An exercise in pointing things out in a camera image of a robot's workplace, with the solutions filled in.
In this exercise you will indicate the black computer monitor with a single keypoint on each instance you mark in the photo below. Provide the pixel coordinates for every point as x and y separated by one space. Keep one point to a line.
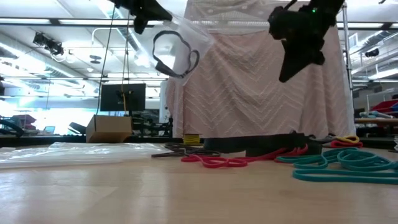
112 98

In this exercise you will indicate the clear plastic zip bag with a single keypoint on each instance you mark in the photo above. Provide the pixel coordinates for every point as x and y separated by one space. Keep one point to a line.
202 40

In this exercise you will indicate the dark brown rubber band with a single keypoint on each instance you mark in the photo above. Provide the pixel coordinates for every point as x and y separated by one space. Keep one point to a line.
161 154
205 152

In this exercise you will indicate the black aluminium frame rail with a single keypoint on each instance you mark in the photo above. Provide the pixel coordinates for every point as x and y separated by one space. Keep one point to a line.
379 142
31 140
155 140

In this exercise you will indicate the clear zip bag stack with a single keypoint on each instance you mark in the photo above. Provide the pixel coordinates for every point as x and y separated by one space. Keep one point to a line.
77 154

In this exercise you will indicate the teal rubber band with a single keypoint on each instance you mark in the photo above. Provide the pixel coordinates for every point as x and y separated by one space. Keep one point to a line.
296 176
289 160
373 164

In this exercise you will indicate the black desk equipment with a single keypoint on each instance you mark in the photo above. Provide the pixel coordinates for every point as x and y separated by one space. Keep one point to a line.
149 127

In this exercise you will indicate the pink chevron cloth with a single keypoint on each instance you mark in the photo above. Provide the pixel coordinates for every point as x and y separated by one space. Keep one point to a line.
248 102

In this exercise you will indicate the red fabric pile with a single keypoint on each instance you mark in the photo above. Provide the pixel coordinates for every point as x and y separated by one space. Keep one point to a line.
387 105

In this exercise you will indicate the long red rubber band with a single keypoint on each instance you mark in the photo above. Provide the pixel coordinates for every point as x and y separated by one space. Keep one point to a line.
303 149
248 159

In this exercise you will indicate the brown cardboard box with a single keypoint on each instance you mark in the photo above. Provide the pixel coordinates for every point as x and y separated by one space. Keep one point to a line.
109 127

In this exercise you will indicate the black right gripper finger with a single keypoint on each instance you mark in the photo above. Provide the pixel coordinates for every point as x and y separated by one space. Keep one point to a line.
292 62
317 54

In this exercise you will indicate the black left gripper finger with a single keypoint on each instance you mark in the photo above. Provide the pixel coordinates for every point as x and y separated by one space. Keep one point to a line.
141 24
157 12

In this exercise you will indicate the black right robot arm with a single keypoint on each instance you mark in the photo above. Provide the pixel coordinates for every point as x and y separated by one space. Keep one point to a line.
329 7

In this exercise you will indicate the yellow and red bands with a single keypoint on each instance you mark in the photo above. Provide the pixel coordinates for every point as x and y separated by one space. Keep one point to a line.
345 143

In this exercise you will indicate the wooden side table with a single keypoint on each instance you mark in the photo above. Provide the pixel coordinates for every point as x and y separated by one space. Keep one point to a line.
376 121

